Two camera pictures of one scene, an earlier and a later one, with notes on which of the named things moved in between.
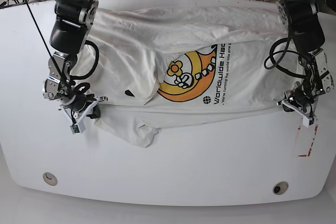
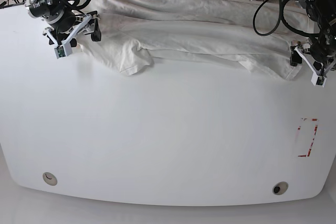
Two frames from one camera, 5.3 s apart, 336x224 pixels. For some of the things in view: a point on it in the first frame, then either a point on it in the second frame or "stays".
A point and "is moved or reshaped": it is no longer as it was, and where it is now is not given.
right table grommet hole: [280, 188] stays
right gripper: [303, 97] -> [321, 52]
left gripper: [72, 96] -> [48, 1]
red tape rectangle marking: [310, 147] stays
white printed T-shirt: [165, 64] is moved or reshaped
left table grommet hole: [50, 179] stays
